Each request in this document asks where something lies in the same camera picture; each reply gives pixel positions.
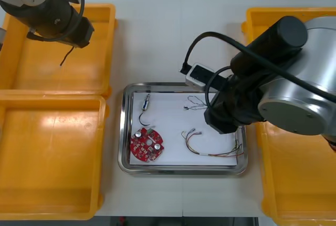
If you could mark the white sheet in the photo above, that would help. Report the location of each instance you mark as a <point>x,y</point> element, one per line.
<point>170,121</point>

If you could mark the yellow-orange plastic bin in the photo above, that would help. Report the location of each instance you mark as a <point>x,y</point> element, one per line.
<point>86,73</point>
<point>302,184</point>
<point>262,18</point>
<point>52,157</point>

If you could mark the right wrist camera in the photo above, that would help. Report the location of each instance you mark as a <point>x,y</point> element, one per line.
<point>197,75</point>

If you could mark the small metal solenoid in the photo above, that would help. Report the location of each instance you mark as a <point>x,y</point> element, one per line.
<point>145,104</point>

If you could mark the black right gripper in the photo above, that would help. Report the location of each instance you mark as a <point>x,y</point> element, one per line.
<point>231,110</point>

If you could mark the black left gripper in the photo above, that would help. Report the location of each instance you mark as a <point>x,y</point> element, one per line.
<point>82,32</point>

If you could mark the round red circuit board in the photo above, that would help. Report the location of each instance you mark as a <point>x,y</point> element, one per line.
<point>143,147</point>

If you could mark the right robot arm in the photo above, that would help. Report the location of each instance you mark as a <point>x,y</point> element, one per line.
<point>288,92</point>

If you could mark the steel tray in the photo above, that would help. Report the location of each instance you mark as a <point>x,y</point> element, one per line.
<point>124,131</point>

